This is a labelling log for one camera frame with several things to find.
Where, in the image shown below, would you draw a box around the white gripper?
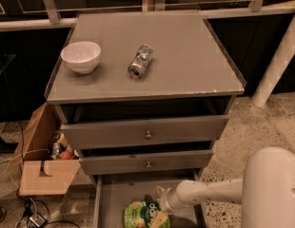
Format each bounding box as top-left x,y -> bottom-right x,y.
149,185 -> 180,228

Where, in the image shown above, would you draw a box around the green rice chip bag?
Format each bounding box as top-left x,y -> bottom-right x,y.
124,200 -> 161,228

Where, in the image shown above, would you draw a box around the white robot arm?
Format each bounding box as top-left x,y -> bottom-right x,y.
150,147 -> 295,228

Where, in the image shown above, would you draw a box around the grey middle drawer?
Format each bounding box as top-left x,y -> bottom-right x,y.
80,150 -> 213,175

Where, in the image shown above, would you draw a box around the grey drawer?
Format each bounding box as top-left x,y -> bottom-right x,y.
93,169 -> 209,228
61,115 -> 228,150
80,150 -> 213,175

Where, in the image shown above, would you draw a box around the grey bottom drawer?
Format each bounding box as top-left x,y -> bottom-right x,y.
93,169 -> 209,228

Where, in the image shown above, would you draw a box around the grey drawer cabinet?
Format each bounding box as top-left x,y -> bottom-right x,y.
44,10 -> 247,178

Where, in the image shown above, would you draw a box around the grey top drawer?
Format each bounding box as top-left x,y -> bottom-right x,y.
61,115 -> 228,150

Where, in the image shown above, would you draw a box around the items inside cardboard box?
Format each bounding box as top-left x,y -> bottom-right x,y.
49,130 -> 78,160

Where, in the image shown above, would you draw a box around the cardboard box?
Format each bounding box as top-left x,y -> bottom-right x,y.
7,104 -> 80,196

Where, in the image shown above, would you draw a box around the silver drink can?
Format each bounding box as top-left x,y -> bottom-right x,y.
128,45 -> 153,79

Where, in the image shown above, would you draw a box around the white ceramic bowl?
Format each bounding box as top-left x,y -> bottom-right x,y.
60,41 -> 102,74

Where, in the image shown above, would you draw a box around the white leaning pole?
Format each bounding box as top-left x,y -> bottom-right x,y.
251,14 -> 295,107

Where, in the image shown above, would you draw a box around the cables on floor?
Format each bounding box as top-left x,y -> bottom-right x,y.
0,149 -> 82,228

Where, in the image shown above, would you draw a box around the metal railing frame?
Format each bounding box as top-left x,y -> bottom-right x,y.
0,0 -> 295,31

